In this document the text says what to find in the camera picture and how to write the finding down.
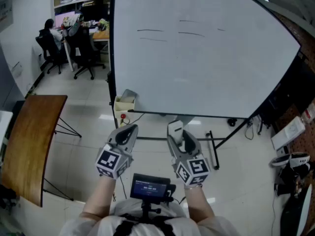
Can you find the person's right forearm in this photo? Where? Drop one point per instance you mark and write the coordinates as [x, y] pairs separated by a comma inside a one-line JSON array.
[[199, 200]]

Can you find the wall notice panel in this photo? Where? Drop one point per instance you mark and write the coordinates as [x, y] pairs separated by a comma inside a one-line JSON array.
[[5, 15]]

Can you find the black office chair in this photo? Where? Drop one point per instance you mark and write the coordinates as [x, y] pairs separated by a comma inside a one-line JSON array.
[[82, 45], [48, 48]]

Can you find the brown wooden table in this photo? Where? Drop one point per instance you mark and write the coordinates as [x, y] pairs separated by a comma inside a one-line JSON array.
[[32, 141]]

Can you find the pink computer screen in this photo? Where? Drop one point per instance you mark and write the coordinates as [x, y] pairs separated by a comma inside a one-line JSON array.
[[62, 18]]

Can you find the black chest-mounted monitor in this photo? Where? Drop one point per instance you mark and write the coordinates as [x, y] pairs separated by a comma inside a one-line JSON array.
[[148, 187]]

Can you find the white patterned bag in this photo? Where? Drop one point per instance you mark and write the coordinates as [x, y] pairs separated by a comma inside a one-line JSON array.
[[71, 22]]

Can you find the floor power strip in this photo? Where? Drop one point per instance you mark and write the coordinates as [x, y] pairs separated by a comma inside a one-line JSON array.
[[30, 90]]

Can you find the wooden desk with white legs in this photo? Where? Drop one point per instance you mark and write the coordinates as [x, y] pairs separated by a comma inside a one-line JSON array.
[[102, 35]]

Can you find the cream storage box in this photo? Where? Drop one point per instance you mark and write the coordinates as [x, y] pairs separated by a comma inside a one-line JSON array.
[[123, 106]]

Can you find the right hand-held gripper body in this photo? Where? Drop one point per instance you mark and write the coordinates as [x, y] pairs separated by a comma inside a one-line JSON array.
[[194, 169]]

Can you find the white cardboard box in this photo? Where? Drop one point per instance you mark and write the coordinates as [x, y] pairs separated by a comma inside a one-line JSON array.
[[288, 133]]

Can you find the black chest harness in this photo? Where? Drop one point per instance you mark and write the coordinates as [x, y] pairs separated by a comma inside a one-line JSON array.
[[128, 226]]

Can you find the grey flat device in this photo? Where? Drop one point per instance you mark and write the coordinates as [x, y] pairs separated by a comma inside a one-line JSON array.
[[129, 95]]

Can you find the white whiteboard eraser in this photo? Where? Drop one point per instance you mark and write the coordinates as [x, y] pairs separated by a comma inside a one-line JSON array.
[[175, 129]]

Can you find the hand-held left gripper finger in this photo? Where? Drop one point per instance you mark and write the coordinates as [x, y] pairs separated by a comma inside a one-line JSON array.
[[131, 141], [113, 134]]

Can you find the whiteboard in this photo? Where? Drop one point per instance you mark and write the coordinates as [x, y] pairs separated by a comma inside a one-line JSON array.
[[201, 65]]

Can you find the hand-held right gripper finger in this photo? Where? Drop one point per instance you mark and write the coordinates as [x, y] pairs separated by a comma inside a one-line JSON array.
[[173, 147], [193, 141]]

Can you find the person's white shirt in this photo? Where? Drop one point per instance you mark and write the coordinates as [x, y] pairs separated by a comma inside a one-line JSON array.
[[209, 226]]

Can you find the person's left forearm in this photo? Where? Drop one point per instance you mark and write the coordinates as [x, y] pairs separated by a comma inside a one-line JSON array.
[[101, 195]]

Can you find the white and black headset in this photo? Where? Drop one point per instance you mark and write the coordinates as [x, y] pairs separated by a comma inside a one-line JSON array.
[[290, 159]]

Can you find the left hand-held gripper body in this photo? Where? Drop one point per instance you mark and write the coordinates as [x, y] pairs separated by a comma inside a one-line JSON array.
[[108, 161]]

